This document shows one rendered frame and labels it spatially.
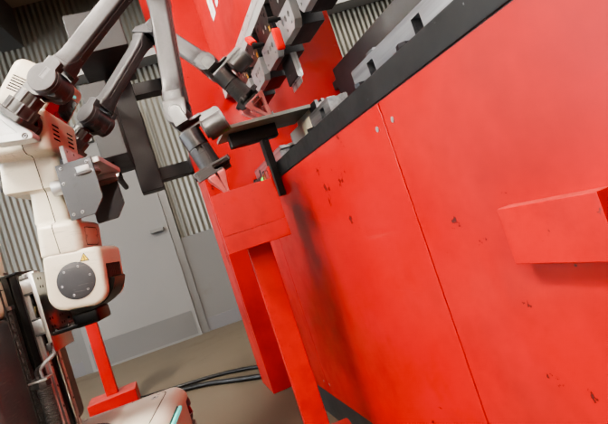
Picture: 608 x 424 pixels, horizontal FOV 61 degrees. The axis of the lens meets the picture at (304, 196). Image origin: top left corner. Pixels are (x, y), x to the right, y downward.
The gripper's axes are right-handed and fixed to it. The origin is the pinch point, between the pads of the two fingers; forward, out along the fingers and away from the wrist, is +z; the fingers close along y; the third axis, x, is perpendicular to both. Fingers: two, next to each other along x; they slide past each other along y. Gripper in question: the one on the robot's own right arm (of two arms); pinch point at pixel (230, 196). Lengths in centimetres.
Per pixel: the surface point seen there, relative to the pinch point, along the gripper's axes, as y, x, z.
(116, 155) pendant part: -25, 113, -52
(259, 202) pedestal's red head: 4.8, -4.8, 5.6
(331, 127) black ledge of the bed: 23.0, -29.8, 1.4
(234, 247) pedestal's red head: -6.0, -4.8, 11.6
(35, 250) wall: -146, 374, -80
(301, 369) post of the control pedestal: -8.2, 2.2, 47.2
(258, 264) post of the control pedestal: -3.1, 2.2, 18.6
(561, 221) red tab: 21, -84, 27
